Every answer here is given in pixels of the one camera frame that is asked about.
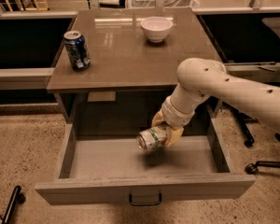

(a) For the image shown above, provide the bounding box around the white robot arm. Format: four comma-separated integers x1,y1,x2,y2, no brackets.
152,58,280,146

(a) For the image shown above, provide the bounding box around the silver green 7up can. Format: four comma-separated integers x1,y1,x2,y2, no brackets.
136,126,167,151

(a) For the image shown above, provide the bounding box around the grey open drawer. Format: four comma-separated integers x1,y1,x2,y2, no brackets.
35,119,255,205

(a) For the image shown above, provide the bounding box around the blue soda can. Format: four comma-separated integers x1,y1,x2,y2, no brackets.
63,31,91,71

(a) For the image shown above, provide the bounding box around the grey counter cabinet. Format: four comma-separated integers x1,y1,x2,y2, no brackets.
47,8,220,122

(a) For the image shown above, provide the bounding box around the black angled stand leg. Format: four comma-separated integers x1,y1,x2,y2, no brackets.
232,108,255,147

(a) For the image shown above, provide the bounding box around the white wire basket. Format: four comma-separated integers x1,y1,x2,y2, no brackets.
125,0,200,8

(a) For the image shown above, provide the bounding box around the black chair leg with caster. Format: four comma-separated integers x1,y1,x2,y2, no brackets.
245,161,280,175

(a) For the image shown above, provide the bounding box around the black drawer handle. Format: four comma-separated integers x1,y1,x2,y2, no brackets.
129,193,162,207

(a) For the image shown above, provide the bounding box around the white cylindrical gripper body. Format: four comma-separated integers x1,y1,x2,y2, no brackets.
161,97,195,127

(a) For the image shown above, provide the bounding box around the white bowl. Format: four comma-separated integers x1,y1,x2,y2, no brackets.
141,17,173,43

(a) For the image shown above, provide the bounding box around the black stand leg left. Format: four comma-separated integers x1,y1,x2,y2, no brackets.
1,185,26,224

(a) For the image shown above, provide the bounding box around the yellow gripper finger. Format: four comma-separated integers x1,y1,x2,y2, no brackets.
151,110,165,127
164,126,184,147

